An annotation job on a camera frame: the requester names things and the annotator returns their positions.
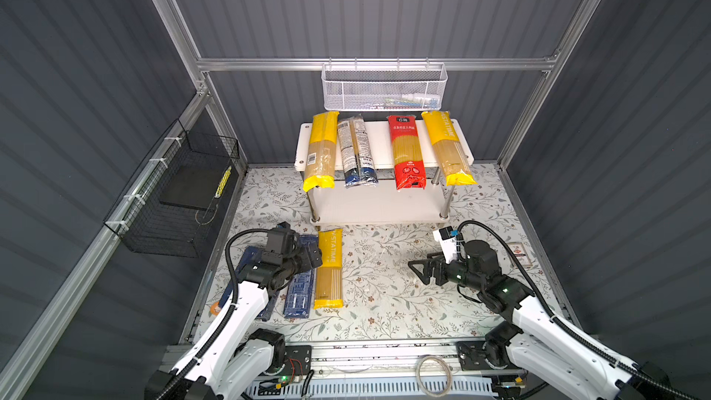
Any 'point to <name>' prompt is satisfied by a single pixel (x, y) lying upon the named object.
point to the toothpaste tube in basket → (411, 101)
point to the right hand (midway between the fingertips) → (423, 260)
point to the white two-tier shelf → (375, 204)
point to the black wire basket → (164, 209)
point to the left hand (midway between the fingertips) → (310, 257)
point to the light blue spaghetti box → (299, 292)
